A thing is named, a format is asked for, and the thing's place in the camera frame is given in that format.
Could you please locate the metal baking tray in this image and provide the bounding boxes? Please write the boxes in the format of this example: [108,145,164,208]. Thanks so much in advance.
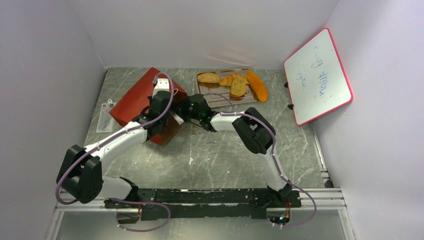
[194,67,259,108]

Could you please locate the metal tongs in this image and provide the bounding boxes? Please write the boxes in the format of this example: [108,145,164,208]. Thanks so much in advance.
[170,111,185,125]

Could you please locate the red brown paper bag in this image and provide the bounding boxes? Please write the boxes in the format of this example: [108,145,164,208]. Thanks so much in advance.
[109,67,181,146]

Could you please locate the tan fake bread roll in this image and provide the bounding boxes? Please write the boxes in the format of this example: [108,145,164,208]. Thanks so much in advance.
[197,72,221,84]

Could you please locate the yellow fake bread slice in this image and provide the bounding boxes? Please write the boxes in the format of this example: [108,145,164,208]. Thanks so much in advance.
[219,73,237,87]

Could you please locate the speckled fake toast slice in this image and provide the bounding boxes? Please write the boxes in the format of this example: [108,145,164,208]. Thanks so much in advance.
[230,74,249,98]

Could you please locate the orange fake bread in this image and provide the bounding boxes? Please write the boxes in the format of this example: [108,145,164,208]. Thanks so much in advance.
[246,70,268,102]

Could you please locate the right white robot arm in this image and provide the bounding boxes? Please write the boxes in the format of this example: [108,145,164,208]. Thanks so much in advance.
[172,93,293,207]

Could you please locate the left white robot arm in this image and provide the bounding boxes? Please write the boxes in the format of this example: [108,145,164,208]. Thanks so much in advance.
[55,90,174,208]

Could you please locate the clear plastic package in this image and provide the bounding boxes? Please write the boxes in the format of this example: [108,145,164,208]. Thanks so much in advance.
[96,99,116,133]

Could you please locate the red framed whiteboard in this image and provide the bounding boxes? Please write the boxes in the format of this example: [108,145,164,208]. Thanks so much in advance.
[283,27,354,126]

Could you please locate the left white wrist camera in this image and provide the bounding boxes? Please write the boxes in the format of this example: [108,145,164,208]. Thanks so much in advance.
[152,78,173,96]

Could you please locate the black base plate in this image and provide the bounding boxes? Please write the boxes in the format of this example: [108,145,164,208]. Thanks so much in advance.
[104,188,302,221]

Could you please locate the aluminium rail frame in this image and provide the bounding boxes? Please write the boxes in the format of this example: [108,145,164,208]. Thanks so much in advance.
[44,129,356,240]

